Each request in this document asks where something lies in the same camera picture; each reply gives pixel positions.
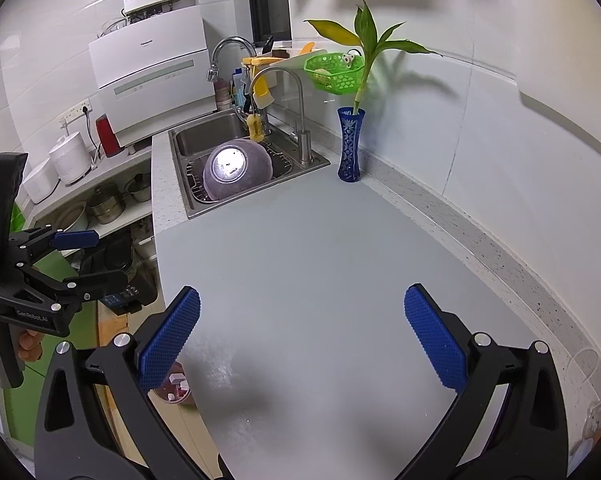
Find white countertop dishwasher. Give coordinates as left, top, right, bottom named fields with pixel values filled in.
left=88, top=6, right=218, bottom=143

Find stainless steel double sink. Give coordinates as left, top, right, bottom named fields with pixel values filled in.
left=169, top=109, right=331, bottom=220

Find white wall socket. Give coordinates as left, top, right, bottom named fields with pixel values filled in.
left=58, top=101, right=92, bottom=122

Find stainless steel pot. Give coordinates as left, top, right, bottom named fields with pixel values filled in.
left=88, top=183, right=127, bottom=226

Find steel pan with lid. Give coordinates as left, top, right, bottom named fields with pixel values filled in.
left=125, top=173, right=154, bottom=203

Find green bamboo plant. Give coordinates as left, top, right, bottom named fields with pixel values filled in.
left=305, top=0, right=444, bottom=116

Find pale plastic wash basin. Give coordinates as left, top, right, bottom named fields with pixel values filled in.
left=55, top=201, right=90, bottom=233

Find white shelf unit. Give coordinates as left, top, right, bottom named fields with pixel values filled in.
left=28, top=145, right=156, bottom=261

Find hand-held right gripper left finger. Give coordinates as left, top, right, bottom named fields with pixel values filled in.
left=33, top=285, right=231, bottom=480

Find person's left hand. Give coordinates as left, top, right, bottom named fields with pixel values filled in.
left=0, top=321, right=42, bottom=362

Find blue glass vase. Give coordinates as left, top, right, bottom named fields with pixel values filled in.
left=337, top=106, right=366, bottom=182

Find purple bowl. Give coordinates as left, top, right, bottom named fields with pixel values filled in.
left=202, top=141, right=274, bottom=202

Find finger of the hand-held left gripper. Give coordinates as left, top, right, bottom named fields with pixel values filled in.
left=18, top=269, right=141, bottom=313
left=10, top=226, right=100, bottom=266

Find chrome curved faucet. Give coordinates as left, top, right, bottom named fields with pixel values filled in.
left=208, top=36, right=258, bottom=111

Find low white cooker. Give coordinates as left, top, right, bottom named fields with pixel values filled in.
left=20, top=157, right=58, bottom=204

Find red kettle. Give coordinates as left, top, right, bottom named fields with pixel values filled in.
left=95, top=114, right=124, bottom=158

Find brushed steel faucet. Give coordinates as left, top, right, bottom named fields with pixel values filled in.
left=250, top=66, right=315, bottom=166

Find pink plastic basin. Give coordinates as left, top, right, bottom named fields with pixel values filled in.
left=148, top=360, right=194, bottom=406

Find green plastic basket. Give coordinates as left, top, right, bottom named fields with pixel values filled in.
left=303, top=52, right=366, bottom=95

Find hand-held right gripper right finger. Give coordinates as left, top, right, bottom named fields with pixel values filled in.
left=395, top=283, right=569, bottom=480

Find tall white rice cooker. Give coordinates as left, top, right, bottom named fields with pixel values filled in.
left=49, top=131, right=92, bottom=186

